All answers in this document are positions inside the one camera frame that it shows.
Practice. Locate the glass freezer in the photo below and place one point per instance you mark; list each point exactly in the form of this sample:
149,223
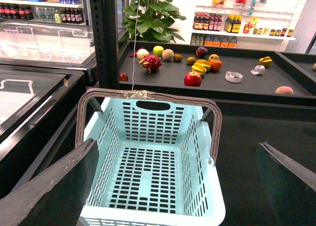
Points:
25,47
34,102

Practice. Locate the brown kiwi left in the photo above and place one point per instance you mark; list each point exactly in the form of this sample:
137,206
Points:
177,57

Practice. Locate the pink peach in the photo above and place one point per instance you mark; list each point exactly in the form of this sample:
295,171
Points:
284,90

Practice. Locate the red chili pepper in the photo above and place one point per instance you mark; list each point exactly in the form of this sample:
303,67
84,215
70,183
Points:
135,54

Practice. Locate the green potted plant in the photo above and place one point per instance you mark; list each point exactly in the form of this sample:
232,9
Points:
152,21

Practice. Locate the white drinks shelf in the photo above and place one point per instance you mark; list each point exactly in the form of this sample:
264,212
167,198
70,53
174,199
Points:
48,11

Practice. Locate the yellow star fruit right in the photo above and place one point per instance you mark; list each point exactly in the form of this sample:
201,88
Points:
265,61

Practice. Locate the black fruit display tray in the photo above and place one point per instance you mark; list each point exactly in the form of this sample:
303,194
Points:
253,88

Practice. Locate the glass top freezer front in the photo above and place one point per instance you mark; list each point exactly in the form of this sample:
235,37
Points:
34,102

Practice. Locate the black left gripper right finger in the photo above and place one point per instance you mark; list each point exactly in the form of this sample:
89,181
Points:
290,187

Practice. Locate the yellow green mango fruit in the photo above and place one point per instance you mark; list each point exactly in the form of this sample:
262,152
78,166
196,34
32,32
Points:
213,57

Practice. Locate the yellow star fruit front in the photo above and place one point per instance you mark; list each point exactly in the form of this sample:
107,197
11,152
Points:
201,67

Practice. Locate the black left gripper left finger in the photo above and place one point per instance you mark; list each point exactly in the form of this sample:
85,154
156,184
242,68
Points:
57,195

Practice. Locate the brown kiwi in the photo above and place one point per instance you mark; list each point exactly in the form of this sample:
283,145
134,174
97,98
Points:
177,57
191,60

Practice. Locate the brown kiwi right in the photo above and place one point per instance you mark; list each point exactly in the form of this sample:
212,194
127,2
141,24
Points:
191,60

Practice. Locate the beige cantaloupe melon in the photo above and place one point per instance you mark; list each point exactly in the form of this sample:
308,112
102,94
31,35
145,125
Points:
168,54

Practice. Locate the orange persimmon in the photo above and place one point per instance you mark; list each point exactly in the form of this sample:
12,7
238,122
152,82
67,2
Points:
215,64

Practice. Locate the light blue plastic basket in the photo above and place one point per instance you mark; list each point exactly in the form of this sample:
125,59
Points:
154,167

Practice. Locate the grey basket handle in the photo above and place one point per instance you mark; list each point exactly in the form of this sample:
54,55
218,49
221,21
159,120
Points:
149,95

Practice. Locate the small red apple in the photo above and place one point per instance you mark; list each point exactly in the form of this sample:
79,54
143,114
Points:
123,76

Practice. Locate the grey tape roll flat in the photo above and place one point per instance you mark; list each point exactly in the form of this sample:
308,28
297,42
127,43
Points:
233,77

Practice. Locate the dark purple fruit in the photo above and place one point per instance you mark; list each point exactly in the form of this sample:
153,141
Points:
201,51

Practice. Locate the green apple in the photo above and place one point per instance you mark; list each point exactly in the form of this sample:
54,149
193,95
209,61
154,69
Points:
158,50

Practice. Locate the large red apple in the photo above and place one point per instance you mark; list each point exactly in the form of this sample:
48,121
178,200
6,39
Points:
193,79

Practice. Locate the black metal shelf post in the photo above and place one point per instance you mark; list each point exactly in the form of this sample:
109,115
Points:
105,30

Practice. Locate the white condiment shelf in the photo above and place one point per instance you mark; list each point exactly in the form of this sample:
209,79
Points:
266,24

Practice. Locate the white round melon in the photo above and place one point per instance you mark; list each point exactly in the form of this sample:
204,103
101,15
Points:
142,53

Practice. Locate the pink dragon fruit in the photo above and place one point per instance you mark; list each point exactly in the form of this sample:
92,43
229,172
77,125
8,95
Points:
151,62

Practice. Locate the grey tape roll tilted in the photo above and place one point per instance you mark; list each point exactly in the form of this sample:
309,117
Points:
258,70

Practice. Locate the glass top freezer rear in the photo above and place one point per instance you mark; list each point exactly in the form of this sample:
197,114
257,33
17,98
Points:
25,47

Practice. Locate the yellow star fruit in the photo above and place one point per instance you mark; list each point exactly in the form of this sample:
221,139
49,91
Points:
265,61
201,67

